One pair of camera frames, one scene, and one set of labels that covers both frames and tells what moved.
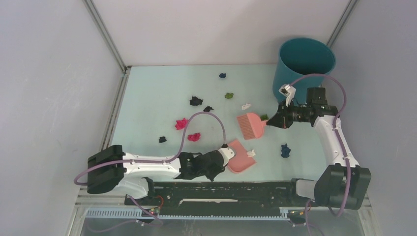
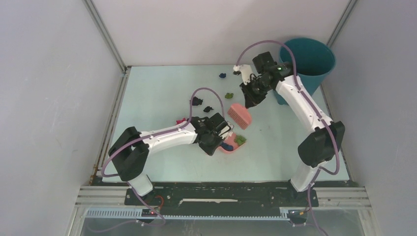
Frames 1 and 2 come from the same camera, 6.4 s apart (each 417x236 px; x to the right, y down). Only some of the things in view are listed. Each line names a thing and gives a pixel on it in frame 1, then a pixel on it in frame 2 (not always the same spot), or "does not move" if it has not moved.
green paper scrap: (264, 117) → (239, 139)
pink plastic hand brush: (251, 126) → (240, 115)
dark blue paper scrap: (285, 151) → (227, 147)
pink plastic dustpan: (241, 161) → (230, 141)
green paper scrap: (228, 95) does not move
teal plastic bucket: (299, 57) does not move
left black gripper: (212, 176) → (210, 150)
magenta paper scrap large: (181, 124) does not move
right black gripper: (280, 120) → (251, 100)
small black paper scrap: (208, 108) does not move
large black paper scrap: (195, 101) does not move
